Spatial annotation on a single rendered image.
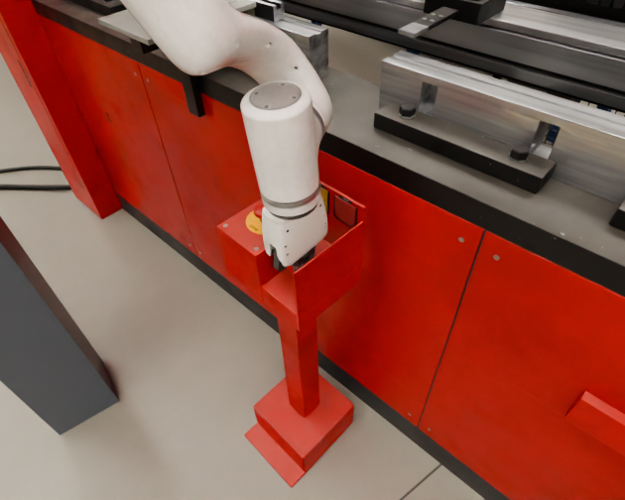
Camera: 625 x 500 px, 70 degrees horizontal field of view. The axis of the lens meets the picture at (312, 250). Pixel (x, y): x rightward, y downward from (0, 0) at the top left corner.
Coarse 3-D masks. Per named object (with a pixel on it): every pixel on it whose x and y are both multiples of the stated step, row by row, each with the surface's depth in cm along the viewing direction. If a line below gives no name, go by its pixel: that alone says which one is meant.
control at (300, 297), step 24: (336, 192) 73; (240, 216) 78; (360, 216) 72; (240, 240) 74; (336, 240) 69; (360, 240) 75; (240, 264) 78; (264, 264) 74; (312, 264) 67; (336, 264) 73; (360, 264) 80; (264, 288) 77; (288, 288) 76; (312, 288) 71; (336, 288) 77; (288, 312) 74; (312, 312) 75
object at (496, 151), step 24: (384, 120) 77; (408, 120) 76; (432, 120) 75; (432, 144) 73; (456, 144) 70; (480, 144) 70; (504, 144) 70; (480, 168) 69; (504, 168) 67; (528, 168) 65; (552, 168) 65
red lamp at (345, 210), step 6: (336, 198) 73; (336, 204) 74; (342, 204) 73; (348, 204) 72; (336, 210) 75; (342, 210) 74; (348, 210) 73; (354, 210) 72; (336, 216) 76; (342, 216) 75; (348, 216) 74; (354, 216) 73; (348, 222) 75; (354, 222) 73
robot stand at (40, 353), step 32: (0, 224) 97; (0, 256) 90; (0, 288) 93; (32, 288) 98; (0, 320) 98; (32, 320) 103; (64, 320) 115; (0, 352) 103; (32, 352) 108; (64, 352) 114; (96, 352) 144; (32, 384) 113; (64, 384) 120; (96, 384) 127; (64, 416) 127
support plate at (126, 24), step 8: (240, 0) 93; (248, 0) 93; (240, 8) 90; (248, 8) 92; (104, 16) 89; (112, 16) 89; (120, 16) 88; (128, 16) 88; (104, 24) 87; (112, 24) 85; (120, 24) 85; (128, 24) 85; (136, 24) 85; (120, 32) 84; (128, 32) 82; (136, 32) 82; (144, 32) 82; (144, 40) 80; (152, 40) 80
